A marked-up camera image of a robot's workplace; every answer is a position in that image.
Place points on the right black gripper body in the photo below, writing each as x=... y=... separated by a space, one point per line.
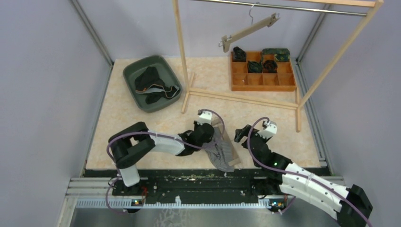
x=253 y=132

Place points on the wooden clip hanger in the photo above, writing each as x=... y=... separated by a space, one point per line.
x=236 y=163
x=226 y=41

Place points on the grey striped underwear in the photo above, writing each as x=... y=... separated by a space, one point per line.
x=219 y=152

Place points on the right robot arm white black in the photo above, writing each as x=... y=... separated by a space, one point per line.
x=348 y=206

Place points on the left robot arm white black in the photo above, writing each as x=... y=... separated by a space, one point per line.
x=130 y=145

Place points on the black underwear orange trim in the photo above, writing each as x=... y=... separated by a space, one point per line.
x=153 y=87

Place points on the wooden compartment tray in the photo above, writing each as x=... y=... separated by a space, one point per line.
x=241 y=80

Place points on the rolled dark sock middle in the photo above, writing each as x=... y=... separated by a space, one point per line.
x=254 y=67

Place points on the rolled black red sock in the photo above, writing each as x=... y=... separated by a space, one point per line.
x=269 y=66

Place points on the rolled black sock top-left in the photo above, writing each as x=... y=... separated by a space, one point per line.
x=238 y=55

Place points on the folded green camouflage cloth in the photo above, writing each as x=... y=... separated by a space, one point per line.
x=280 y=54

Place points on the green plastic basin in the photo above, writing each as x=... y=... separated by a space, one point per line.
x=132 y=71

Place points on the metal hanging rod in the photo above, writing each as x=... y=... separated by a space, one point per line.
x=269 y=6

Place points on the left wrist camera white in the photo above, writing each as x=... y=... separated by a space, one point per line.
x=204 y=117

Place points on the wooden clothes rack frame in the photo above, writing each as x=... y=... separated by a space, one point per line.
x=372 y=6

